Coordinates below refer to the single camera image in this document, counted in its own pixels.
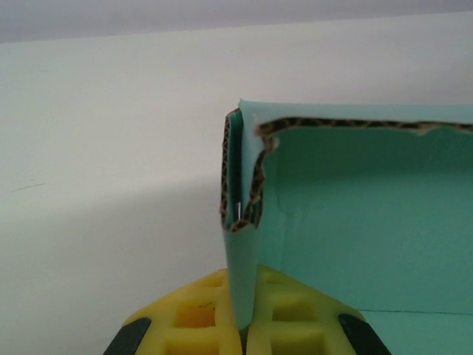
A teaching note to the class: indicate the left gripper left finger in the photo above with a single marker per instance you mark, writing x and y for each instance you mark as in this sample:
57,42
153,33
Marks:
192,318

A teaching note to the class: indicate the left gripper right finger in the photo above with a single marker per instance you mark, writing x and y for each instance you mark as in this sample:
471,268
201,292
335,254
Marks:
295,318

